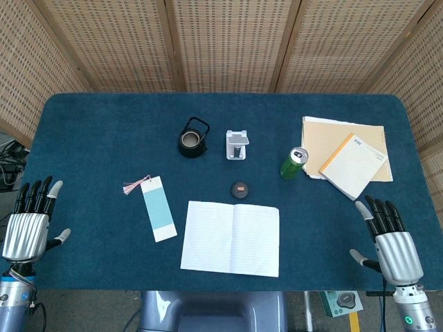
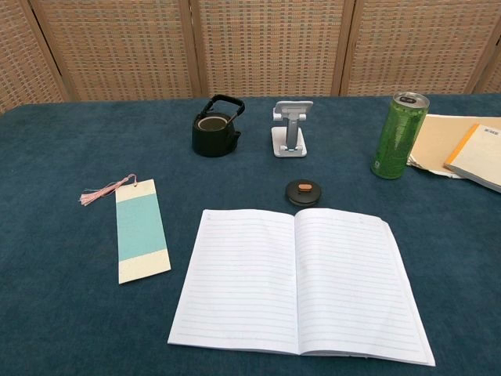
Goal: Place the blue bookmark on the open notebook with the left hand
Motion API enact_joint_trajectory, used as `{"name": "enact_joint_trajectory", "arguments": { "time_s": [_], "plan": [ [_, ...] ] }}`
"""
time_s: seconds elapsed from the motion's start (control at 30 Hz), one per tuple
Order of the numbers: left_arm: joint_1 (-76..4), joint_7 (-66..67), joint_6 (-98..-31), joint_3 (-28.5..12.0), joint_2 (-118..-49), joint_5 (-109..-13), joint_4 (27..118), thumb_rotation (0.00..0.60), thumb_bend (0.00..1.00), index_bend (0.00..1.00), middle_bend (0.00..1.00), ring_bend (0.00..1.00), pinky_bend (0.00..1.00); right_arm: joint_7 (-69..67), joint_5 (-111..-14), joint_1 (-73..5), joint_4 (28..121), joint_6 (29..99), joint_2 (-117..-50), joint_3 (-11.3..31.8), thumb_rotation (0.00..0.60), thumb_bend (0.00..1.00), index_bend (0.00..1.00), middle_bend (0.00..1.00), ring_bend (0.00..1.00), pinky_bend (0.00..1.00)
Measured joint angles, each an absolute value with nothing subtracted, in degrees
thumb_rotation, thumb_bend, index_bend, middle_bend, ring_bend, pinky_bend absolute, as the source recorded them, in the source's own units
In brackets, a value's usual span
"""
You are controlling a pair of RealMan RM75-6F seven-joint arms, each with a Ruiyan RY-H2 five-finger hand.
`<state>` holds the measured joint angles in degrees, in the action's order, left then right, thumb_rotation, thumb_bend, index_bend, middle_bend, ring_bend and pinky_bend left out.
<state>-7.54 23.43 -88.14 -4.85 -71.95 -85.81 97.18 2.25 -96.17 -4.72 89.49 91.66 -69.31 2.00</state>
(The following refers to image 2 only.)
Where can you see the cream teal bookmark pink tassel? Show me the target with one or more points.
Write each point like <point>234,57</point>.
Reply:
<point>141,231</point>

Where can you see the black teapot lid wooden knob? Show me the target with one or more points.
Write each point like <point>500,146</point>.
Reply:
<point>303,194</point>

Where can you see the white folding phone stand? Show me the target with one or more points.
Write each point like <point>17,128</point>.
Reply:
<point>289,147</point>

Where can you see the open lined white notebook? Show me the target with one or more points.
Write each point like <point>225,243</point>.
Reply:
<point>344,282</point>

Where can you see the woven bamboo folding screen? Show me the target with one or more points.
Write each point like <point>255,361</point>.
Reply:
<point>270,47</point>

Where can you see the green drink can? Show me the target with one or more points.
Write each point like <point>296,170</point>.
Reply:
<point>395,137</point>

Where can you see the beige paper folder stack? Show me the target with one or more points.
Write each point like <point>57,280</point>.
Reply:
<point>438,137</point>

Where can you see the dark blue tablecloth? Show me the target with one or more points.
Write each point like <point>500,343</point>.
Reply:
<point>78,313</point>

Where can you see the notepad with orange spine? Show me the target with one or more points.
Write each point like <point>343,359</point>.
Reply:
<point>481,156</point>

